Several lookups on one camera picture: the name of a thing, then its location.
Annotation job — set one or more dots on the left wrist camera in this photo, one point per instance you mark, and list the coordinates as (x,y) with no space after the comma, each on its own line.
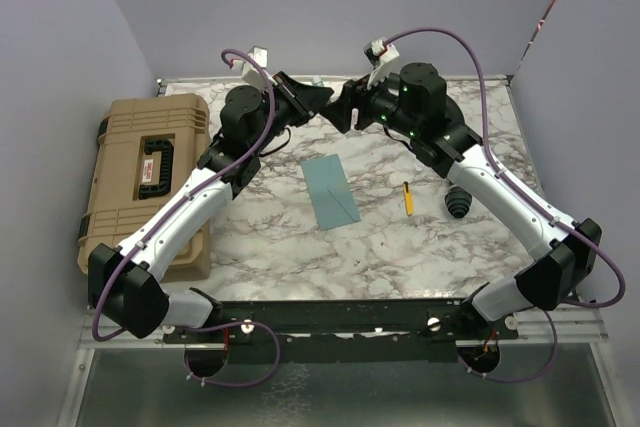
(248,72)

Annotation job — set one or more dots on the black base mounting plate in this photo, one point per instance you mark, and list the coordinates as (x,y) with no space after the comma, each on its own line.
(343,331)

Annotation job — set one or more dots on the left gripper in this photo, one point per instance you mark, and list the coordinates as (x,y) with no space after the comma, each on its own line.
(306,100)

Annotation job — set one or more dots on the yellow utility knife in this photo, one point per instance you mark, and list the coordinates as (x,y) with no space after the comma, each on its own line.
(409,208)

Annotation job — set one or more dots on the tan plastic tool case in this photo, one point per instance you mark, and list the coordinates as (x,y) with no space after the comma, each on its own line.
(147,149)

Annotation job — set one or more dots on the teal envelope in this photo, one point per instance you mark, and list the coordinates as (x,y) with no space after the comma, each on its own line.
(331,197)

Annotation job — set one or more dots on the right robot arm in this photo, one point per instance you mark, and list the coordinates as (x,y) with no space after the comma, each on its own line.
(414,103)

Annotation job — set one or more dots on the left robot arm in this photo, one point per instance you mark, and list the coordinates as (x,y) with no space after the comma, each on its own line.
(124,282)

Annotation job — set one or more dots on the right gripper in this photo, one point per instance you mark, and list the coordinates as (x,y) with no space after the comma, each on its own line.
(355,94)

